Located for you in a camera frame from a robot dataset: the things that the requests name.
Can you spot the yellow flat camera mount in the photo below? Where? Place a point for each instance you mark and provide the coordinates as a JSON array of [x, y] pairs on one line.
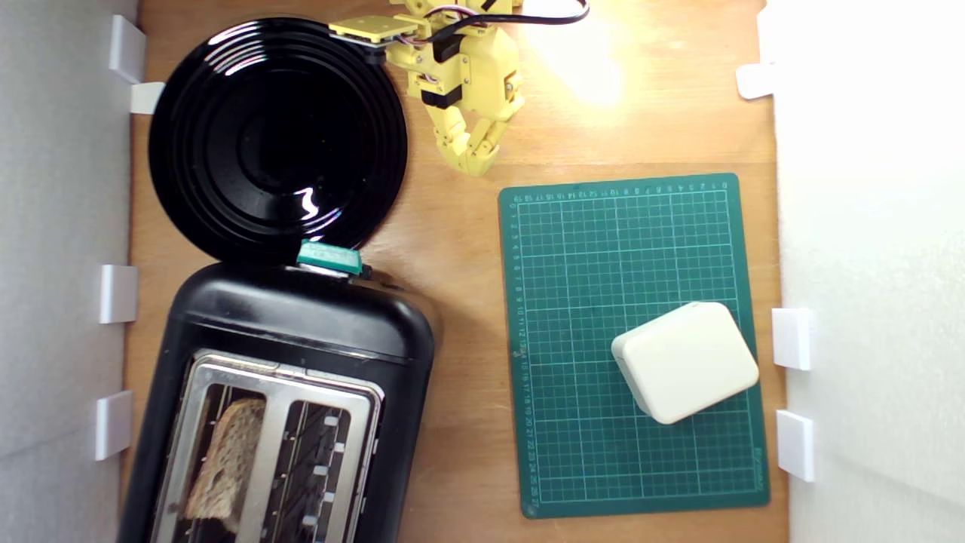
[[368, 30]]

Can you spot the black round plate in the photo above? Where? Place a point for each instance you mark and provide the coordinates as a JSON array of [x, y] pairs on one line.
[[226, 151]]

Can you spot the small white wall clip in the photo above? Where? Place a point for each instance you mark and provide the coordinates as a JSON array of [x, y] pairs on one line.
[[146, 98], [791, 338], [118, 293], [755, 81], [795, 445], [113, 424], [126, 47]]

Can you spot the green cutting mat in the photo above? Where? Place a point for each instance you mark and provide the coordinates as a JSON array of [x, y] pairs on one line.
[[588, 249]]

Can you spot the green toaster lever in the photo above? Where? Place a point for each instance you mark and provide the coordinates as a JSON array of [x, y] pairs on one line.
[[329, 257]]

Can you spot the white rounded block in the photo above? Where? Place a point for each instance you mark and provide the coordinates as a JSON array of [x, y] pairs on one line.
[[686, 362]]

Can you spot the brown bread slice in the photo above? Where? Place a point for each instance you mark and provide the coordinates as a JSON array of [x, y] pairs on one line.
[[226, 460]]

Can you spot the black two-slot toaster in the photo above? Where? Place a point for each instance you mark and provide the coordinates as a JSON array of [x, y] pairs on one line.
[[301, 320]]

